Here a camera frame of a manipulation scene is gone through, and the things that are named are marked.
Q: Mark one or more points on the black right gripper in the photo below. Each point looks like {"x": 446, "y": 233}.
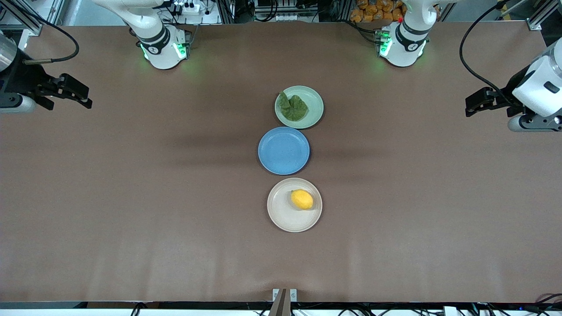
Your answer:
{"x": 23, "y": 79}

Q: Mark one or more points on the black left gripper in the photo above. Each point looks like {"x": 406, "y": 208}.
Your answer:
{"x": 503, "y": 97}

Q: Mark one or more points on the green lettuce leaf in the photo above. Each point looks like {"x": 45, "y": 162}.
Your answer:
{"x": 295, "y": 109}

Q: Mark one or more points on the yellow lemon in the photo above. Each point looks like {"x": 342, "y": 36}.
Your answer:
{"x": 302, "y": 199}

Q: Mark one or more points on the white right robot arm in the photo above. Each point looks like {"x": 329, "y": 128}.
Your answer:
{"x": 158, "y": 44}

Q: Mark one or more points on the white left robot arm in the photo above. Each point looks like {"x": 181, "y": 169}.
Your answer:
{"x": 406, "y": 41}

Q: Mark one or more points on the orange snack packets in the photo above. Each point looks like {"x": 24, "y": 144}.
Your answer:
{"x": 375, "y": 11}

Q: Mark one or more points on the white power strip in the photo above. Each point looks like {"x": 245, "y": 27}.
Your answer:
{"x": 189, "y": 7}

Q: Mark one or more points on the light green plate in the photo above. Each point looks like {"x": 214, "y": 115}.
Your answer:
{"x": 312, "y": 103}

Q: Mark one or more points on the blue plate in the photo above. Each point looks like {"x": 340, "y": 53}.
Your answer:
{"x": 283, "y": 151}

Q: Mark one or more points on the beige plate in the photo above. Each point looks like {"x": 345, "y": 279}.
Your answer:
{"x": 285, "y": 213}

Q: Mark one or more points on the aluminium frame profile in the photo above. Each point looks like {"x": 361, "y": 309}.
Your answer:
{"x": 22, "y": 17}
{"x": 538, "y": 19}

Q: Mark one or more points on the metal camera pole bracket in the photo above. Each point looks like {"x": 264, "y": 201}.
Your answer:
{"x": 284, "y": 300}

